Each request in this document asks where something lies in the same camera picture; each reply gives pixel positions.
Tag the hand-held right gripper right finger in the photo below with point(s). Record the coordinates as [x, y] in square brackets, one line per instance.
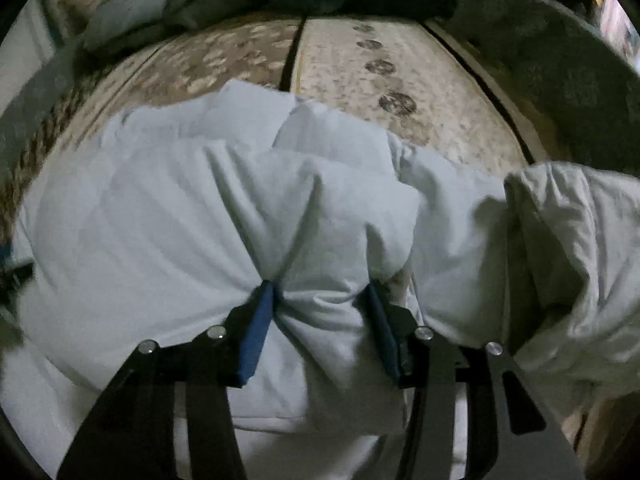
[381, 325]

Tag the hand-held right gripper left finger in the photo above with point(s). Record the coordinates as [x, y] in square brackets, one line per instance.
[257, 335]

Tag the white puffy jacket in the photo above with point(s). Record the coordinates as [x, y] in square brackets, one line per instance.
[175, 220]

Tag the beige floral patterned rug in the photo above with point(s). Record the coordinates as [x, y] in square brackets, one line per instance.
[215, 60]

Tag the grey flower-patterned cushion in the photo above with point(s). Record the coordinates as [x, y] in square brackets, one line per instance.
[30, 105]
[550, 60]

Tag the grey-blue quilted garment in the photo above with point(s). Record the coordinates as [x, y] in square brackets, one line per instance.
[140, 10]

